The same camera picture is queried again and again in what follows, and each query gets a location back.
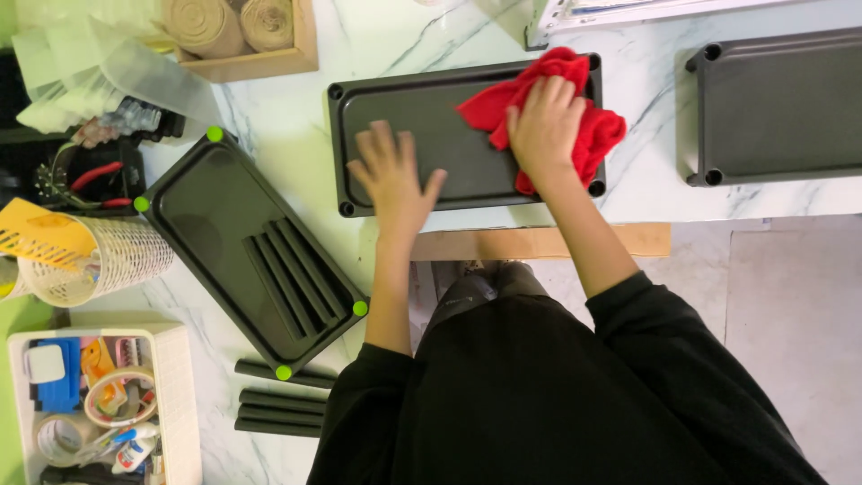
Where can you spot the person's right hand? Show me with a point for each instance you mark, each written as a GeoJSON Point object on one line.
{"type": "Point", "coordinates": [547, 135]}

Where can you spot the person's left hand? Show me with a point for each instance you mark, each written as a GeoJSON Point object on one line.
{"type": "Point", "coordinates": [397, 195]}

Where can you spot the red cleaning cloth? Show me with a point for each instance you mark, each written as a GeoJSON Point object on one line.
{"type": "Point", "coordinates": [599, 131]}

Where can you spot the dark grey plastic shelf tray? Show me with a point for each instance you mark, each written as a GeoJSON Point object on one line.
{"type": "Point", "coordinates": [781, 108]}
{"type": "Point", "coordinates": [417, 114]}

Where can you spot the dark grey plastic tube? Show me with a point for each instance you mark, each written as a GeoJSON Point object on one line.
{"type": "Point", "coordinates": [283, 401]}
{"type": "Point", "coordinates": [279, 415]}
{"type": "Point", "coordinates": [310, 378]}
{"type": "Point", "coordinates": [315, 266]}

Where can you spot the wooden box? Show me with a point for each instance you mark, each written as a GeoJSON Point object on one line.
{"type": "Point", "coordinates": [269, 62]}

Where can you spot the green round cap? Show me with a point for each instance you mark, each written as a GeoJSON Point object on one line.
{"type": "Point", "coordinates": [214, 133]}

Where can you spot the dark tray with green caps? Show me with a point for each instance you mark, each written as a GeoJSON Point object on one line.
{"type": "Point", "coordinates": [202, 229]}

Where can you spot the jute ribbon roll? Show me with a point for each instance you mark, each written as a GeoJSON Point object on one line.
{"type": "Point", "coordinates": [268, 23]}
{"type": "Point", "coordinates": [202, 27]}

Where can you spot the person's black clothing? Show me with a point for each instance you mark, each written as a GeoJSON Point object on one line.
{"type": "Point", "coordinates": [539, 404]}

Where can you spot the white mesh basket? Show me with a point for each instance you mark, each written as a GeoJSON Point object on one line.
{"type": "Point", "coordinates": [128, 259]}

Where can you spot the pack of clear plastic parts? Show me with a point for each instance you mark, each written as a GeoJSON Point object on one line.
{"type": "Point", "coordinates": [128, 121]}

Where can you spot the white storage basket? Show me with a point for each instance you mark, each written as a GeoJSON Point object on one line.
{"type": "Point", "coordinates": [178, 404]}

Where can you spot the clear tape roll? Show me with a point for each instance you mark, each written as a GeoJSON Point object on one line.
{"type": "Point", "coordinates": [121, 377]}

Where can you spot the heap of clear plastic bags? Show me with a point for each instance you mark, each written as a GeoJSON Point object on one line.
{"type": "Point", "coordinates": [87, 74]}

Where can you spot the black tool box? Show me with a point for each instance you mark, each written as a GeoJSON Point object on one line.
{"type": "Point", "coordinates": [40, 168]}

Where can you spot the yellow mesh tray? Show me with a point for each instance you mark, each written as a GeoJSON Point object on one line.
{"type": "Point", "coordinates": [40, 236]}

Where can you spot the white glue bottle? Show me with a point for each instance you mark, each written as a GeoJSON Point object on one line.
{"type": "Point", "coordinates": [131, 455]}

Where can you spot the blue plastic holder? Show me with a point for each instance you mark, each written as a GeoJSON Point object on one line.
{"type": "Point", "coordinates": [60, 391]}

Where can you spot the white block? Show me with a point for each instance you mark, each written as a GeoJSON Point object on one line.
{"type": "Point", "coordinates": [44, 364]}

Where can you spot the beige tape roll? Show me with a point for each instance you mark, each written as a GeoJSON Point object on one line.
{"type": "Point", "coordinates": [57, 438]}

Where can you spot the white metal frame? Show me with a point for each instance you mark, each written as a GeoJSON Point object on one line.
{"type": "Point", "coordinates": [640, 13]}

